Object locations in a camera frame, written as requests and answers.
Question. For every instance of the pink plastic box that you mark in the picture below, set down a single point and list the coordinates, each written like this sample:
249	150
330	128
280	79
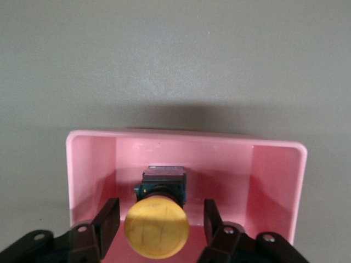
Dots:
274	178

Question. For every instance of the yellow mushroom push button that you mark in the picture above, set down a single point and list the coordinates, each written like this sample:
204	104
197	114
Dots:
156	230

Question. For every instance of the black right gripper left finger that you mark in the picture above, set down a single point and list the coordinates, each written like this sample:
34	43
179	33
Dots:
96	233

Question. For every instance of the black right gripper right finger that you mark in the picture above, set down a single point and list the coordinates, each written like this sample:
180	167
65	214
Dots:
227	241

